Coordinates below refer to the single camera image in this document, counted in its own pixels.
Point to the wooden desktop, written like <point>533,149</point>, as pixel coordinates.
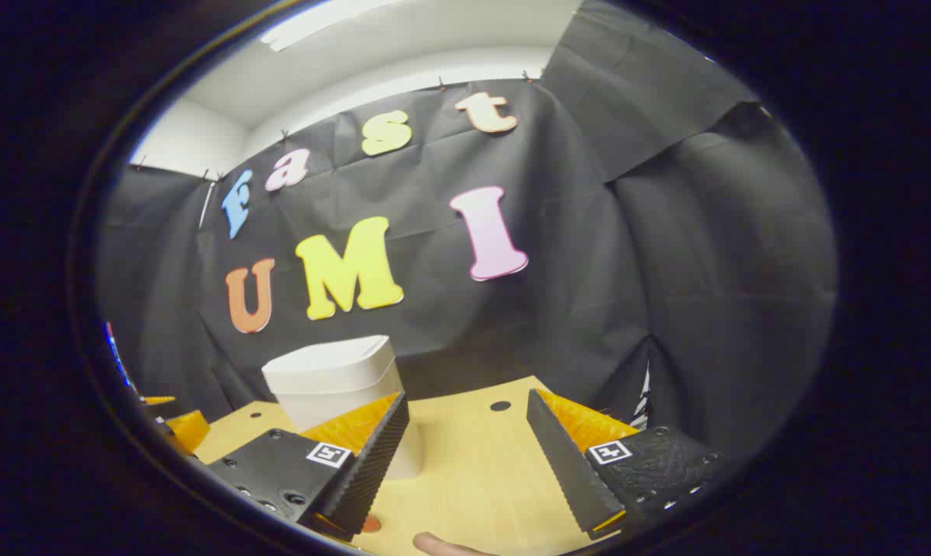
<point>473,463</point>

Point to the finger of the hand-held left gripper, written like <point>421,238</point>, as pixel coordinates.
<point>157,401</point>
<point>189,431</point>

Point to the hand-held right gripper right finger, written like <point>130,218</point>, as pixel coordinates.
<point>566,471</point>

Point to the white desktop garbage bin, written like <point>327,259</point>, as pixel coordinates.
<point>334,371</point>

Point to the computer monitor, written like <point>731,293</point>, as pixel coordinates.
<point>118,355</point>

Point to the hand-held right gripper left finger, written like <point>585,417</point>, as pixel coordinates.
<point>377,463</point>

